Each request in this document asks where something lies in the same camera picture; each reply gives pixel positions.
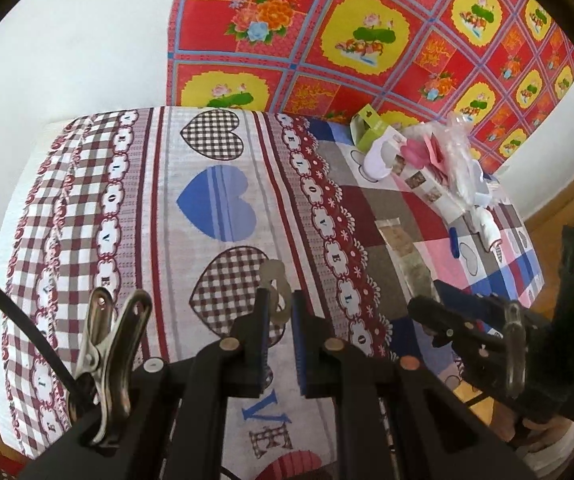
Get clear crumpled plastic bag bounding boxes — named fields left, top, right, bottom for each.
left=436, top=112, right=476, bottom=208

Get white printed carton box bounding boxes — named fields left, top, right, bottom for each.
left=362, top=127, right=466, bottom=223

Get blue marker pen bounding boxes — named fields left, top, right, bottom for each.
left=448, top=226, right=461, bottom=259

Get flattened tube wrapper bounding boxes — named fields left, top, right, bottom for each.
left=376, top=218, right=439, bottom=300

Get grey plastic piece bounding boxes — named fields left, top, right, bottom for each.
left=259, top=259, right=293, bottom=327

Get right metal spring clamp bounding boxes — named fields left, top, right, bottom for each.
left=502, top=301, right=527, bottom=399

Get left metal spring clamp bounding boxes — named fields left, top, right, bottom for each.
left=68, top=287, right=153, bottom=448

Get person's right hand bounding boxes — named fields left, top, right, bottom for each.
left=489, top=402, right=574, bottom=479

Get green white cardboard package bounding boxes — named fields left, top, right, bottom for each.
left=350, top=104, right=389, bottom=154

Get black cable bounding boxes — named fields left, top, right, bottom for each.
left=0, top=257, right=83, bottom=411

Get patchwork heart bed sheet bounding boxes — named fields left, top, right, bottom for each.
left=0, top=105, right=547, bottom=480

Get clear plastic bottle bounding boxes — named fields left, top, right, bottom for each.
left=470, top=206, right=502, bottom=252

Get red floral wall cloth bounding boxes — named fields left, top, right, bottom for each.
left=167, top=0, right=574, bottom=172

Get pink paper scraps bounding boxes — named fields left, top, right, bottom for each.
left=400, top=133, right=448, bottom=174

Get metal spring clamp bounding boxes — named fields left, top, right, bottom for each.
left=68, top=287, right=153, bottom=448
left=502, top=301, right=527, bottom=399

